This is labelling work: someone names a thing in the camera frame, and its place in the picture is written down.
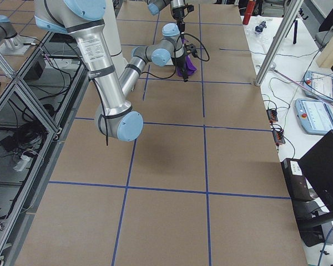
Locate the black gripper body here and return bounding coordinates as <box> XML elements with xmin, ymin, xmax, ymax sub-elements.
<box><xmin>175</xmin><ymin>57</ymin><xmax>186</xmax><ymax>73</ymax></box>

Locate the purple towel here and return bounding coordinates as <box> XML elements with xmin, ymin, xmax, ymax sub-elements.
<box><xmin>175</xmin><ymin>38</ymin><xmax>198</xmax><ymax>77</ymax></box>

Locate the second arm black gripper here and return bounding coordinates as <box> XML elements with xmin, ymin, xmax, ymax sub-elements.
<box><xmin>171</xmin><ymin>4</ymin><xmax>194</xmax><ymax>33</ymax></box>

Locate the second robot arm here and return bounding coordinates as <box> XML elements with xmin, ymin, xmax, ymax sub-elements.
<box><xmin>147</xmin><ymin>0</ymin><xmax>185</xmax><ymax>16</ymax></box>

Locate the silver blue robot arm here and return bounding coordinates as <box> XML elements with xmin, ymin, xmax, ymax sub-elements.
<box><xmin>34</xmin><ymin>1</ymin><xmax>187</xmax><ymax>141</ymax></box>

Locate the blue black tool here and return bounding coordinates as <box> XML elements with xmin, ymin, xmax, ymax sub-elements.
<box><xmin>255</xmin><ymin>21</ymin><xmax>267</xmax><ymax>34</ymax></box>

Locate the red bottle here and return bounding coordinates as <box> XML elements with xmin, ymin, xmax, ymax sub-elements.
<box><xmin>243</xmin><ymin>0</ymin><xmax>256</xmax><ymax>25</ymax></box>

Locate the far orange circuit board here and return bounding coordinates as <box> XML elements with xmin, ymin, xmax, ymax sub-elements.
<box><xmin>266</xmin><ymin>109</ymin><xmax>278</xmax><ymax>124</ymax></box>

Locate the orange circuit board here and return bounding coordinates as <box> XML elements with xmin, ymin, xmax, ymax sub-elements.
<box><xmin>266</xmin><ymin>109</ymin><xmax>278</xmax><ymax>124</ymax></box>
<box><xmin>272</xmin><ymin>130</ymin><xmax>286</xmax><ymax>146</ymax></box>

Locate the near orange circuit board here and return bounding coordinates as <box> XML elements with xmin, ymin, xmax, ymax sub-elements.
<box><xmin>272</xmin><ymin>130</ymin><xmax>286</xmax><ymax>146</ymax></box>

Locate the black tripod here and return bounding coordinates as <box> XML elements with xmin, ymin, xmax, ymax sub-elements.
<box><xmin>285</xmin><ymin>18</ymin><xmax>298</xmax><ymax>44</ymax></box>

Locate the far teach pendant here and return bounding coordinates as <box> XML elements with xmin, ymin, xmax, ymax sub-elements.
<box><xmin>303</xmin><ymin>70</ymin><xmax>333</xmax><ymax>102</ymax></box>

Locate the teach pendant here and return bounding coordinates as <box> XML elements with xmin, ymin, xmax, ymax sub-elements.
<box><xmin>303</xmin><ymin>70</ymin><xmax>333</xmax><ymax>102</ymax></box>
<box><xmin>295</xmin><ymin>99</ymin><xmax>333</xmax><ymax>135</ymax></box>

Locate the near teach pendant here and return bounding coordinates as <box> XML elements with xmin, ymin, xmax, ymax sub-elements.
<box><xmin>295</xmin><ymin>99</ymin><xmax>333</xmax><ymax>135</ymax></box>

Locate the black box with label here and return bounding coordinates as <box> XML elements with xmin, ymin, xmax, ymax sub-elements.
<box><xmin>281</xmin><ymin>158</ymin><xmax>315</xmax><ymax>202</ymax></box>

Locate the black laptop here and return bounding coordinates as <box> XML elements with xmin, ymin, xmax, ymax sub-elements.
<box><xmin>299</xmin><ymin>130</ymin><xmax>333</xmax><ymax>211</ymax></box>

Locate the black monitor stand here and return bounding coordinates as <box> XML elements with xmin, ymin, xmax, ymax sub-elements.
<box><xmin>292</xmin><ymin>200</ymin><xmax>333</xmax><ymax>247</ymax></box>

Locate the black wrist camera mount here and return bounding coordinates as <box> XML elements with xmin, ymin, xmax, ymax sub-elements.
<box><xmin>184</xmin><ymin>44</ymin><xmax>198</xmax><ymax>58</ymax></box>

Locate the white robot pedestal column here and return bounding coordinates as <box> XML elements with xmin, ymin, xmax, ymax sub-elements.
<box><xmin>102</xmin><ymin>0</ymin><xmax>135</xmax><ymax>92</ymax></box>

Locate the aluminium frame post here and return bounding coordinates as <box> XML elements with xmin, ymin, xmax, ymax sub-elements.
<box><xmin>255</xmin><ymin>0</ymin><xmax>304</xmax><ymax>86</ymax></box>

